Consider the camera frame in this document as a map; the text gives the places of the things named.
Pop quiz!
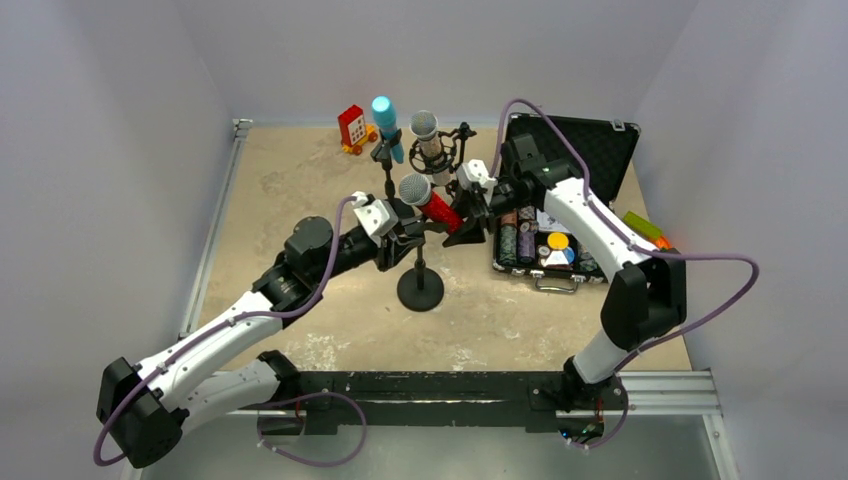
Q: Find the red glitter microphone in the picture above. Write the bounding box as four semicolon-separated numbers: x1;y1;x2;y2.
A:
398;173;463;234

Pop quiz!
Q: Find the rhinestone silver microphone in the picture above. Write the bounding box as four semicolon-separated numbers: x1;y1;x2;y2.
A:
409;110;453;187

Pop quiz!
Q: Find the blue toy microphone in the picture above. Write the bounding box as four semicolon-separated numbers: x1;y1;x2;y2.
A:
371;96;405;164

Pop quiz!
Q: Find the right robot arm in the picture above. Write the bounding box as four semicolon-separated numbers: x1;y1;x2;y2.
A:
444;134;686;401

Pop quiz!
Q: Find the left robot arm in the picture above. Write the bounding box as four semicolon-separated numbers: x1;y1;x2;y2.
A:
93;206;424;468

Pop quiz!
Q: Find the black poker chip case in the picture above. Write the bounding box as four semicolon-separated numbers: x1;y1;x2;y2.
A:
496;99;654;280

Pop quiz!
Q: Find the red toy block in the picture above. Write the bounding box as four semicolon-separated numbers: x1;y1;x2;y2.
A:
337;104;379;156

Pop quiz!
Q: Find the green orange toy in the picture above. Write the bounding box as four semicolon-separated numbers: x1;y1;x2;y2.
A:
622;211;673;250

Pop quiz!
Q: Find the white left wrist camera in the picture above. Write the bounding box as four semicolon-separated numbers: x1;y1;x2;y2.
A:
352;191;399;246

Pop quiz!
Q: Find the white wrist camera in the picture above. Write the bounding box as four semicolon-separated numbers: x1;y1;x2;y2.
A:
456;159;497;203
352;191;399;246

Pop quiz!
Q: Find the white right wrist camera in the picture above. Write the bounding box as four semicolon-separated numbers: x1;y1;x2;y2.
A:
456;159;497;203

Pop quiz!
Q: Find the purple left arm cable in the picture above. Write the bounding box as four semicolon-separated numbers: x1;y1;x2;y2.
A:
92;195;362;468

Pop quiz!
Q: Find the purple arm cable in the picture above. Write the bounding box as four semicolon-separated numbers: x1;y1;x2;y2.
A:
490;98;761;452
92;195;362;468

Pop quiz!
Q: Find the black tripod shock mount stand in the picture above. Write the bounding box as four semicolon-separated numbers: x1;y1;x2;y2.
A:
438;121;477;200

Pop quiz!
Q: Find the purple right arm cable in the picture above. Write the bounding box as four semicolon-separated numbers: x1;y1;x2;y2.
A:
490;98;761;452

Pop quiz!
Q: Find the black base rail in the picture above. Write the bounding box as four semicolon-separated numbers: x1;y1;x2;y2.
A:
247;351;627;436

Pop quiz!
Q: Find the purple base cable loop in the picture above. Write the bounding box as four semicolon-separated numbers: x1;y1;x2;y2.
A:
256;392;369;469

